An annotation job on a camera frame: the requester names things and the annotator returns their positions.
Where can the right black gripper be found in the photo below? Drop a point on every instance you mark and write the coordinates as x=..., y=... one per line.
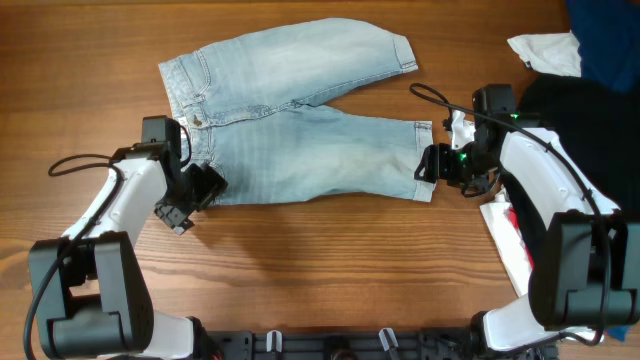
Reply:
x=436, y=161

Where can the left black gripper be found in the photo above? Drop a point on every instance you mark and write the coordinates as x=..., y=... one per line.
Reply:
x=208, y=181

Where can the light blue denim shorts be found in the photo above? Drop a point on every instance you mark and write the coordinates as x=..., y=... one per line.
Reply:
x=257, y=110

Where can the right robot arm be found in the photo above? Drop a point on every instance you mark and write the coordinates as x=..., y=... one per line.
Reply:
x=585, y=275

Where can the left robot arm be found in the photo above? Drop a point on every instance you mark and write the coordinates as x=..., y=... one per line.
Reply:
x=89, y=295

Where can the white red garment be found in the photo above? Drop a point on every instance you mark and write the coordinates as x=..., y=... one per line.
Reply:
x=501, y=220

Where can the white garment top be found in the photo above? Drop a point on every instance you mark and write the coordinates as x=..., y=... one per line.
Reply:
x=555, y=54

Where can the black garment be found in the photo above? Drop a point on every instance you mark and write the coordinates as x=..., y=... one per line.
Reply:
x=598, y=129

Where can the dark blue garment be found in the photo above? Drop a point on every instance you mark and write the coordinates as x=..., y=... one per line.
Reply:
x=608, y=35

